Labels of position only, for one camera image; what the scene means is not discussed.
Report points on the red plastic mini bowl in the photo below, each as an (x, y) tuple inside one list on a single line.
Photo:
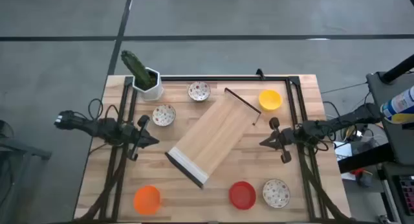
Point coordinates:
[(242, 195)]

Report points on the white hexagonal plant pot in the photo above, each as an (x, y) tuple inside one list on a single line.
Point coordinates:
[(153, 93)]

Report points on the green cactus plant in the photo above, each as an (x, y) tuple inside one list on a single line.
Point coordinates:
[(136, 68)]

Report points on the white blue spray can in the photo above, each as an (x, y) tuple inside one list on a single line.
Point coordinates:
[(399, 104)]

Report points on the wooden shelf with black ends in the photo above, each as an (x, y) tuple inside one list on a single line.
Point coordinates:
[(213, 130)]

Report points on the small black clamp mount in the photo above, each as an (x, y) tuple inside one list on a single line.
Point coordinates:
[(260, 74)]

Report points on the dark grey cart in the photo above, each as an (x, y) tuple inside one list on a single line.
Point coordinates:
[(401, 143)]

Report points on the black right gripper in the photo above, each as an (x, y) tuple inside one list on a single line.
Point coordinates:
[(286, 136)]

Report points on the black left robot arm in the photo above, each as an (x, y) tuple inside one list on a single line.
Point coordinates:
[(97, 128)]

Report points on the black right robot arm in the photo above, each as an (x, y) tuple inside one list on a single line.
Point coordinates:
[(339, 120)]

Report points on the black pole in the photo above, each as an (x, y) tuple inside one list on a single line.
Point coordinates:
[(398, 70)]

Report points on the orange plastic mini bowl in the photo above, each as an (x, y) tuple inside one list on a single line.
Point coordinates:
[(147, 200)]

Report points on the small red item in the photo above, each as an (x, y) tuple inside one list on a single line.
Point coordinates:
[(356, 172)]

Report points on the small grey box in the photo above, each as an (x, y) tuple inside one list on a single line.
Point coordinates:
[(365, 179)]

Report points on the black diagonal beam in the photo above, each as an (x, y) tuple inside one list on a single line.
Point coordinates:
[(365, 157)]

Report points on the yellow plastic mini bowl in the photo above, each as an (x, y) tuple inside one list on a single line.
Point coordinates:
[(270, 100)]

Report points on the white power adapter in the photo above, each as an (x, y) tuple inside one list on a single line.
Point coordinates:
[(358, 133)]

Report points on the grey metal stand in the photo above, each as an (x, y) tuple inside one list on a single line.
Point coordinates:
[(29, 151)]

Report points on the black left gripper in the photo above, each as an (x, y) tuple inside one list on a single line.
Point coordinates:
[(131, 133)]

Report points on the black aluminium table frame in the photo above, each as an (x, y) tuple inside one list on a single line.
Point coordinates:
[(210, 78)]

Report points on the dark grey cabinet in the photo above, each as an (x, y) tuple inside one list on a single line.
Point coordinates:
[(391, 191)]

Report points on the white floral mini bowl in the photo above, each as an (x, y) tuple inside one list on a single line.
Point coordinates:
[(199, 91), (164, 115), (276, 193)]

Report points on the white paper sheet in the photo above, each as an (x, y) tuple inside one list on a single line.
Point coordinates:
[(343, 151)]

